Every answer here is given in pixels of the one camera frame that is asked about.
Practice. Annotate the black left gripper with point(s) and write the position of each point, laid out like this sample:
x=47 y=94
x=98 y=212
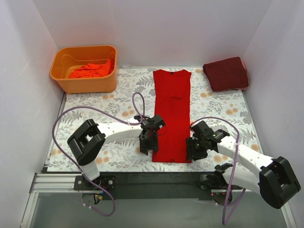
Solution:
x=148 y=143

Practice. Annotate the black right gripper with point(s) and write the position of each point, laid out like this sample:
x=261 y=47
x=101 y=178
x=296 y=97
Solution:
x=195 y=149

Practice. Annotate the red t shirt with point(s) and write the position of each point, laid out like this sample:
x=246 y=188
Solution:
x=172 y=103

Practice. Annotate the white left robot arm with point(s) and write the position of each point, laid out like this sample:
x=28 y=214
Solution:
x=87 y=141

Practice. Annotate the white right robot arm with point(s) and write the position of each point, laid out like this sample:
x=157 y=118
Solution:
x=273 y=179

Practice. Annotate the floral patterned table mat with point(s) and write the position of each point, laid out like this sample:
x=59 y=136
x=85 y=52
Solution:
x=135 y=92

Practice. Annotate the folded dark maroon t shirt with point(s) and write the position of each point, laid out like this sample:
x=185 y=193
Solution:
x=226 y=74

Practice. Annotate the orange t shirt in basin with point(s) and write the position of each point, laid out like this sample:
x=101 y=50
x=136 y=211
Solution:
x=93 y=70

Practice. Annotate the folded pink t shirt underneath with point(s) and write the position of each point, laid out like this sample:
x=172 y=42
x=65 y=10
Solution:
x=243 y=64

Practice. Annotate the orange plastic basin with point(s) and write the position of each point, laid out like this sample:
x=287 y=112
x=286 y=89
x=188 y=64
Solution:
x=69 y=59

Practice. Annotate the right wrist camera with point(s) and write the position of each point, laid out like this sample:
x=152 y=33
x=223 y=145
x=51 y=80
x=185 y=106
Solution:
x=201 y=130

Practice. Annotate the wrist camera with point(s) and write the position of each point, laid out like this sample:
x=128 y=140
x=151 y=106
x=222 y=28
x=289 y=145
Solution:
x=201 y=130
x=156 y=122

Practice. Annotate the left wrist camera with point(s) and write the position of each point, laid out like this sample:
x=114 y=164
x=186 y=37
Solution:
x=156 y=122

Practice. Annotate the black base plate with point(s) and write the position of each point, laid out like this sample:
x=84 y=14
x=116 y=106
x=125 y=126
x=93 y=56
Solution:
x=152 y=185

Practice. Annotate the aluminium frame rail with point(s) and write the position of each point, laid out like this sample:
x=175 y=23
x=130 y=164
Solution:
x=47 y=182

